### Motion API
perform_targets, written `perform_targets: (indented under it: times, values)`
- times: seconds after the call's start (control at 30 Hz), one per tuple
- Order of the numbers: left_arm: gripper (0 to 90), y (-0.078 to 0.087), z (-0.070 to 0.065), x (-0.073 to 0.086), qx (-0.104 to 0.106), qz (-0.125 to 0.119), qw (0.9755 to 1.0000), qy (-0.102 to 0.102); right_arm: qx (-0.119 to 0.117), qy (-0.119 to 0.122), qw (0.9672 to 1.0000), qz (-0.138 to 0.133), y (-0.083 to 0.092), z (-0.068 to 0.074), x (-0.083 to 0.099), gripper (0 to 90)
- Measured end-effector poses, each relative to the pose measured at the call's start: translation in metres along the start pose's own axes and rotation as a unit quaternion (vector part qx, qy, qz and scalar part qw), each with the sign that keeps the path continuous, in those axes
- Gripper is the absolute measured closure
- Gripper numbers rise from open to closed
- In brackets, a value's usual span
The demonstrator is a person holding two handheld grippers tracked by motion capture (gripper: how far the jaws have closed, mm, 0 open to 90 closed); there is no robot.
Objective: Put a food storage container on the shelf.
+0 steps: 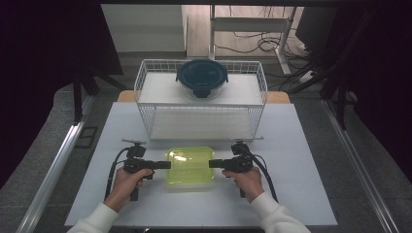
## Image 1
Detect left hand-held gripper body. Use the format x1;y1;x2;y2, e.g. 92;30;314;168
121;139;157;202

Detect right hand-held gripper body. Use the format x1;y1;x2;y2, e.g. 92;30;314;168
223;137;264;199

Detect green rectangular food container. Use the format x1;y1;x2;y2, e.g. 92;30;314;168
164;146;217;185

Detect white wire rack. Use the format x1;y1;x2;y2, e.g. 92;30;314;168
133;58;269;143

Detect round container dark blue lid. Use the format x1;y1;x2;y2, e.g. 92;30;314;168
175;58;229;99

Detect person's right hand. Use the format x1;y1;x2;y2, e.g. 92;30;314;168
222;166;265;204

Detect person's left hand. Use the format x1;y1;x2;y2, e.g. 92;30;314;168
103;167;154;214

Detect wooden table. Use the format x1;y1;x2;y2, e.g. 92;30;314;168
116;89;292;105

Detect black stand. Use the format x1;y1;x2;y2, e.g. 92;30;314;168
71;62;128;126
287;9;381;131

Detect white power strip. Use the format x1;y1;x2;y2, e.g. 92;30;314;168
298;70;317;84

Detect white cabinet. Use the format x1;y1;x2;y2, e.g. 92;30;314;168
100;4;189;53

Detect dark curtain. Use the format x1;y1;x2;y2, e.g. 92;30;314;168
0;0;124;190
336;0;412;183

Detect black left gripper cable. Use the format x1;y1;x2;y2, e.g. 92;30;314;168
104;147;131;200

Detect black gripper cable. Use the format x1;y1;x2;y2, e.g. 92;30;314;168
104;147;131;200
245;150;280;204

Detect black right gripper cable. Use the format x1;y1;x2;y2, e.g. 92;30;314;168
245;150;280;204

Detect black square floor frame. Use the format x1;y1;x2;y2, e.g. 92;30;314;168
75;125;99;150

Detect aluminium rail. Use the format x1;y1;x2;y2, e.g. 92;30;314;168
16;95;95;233
321;98;401;233

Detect black floor cables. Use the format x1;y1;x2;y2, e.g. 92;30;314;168
213;5;313;56

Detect white desk frame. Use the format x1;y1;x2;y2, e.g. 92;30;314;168
208;4;297;76

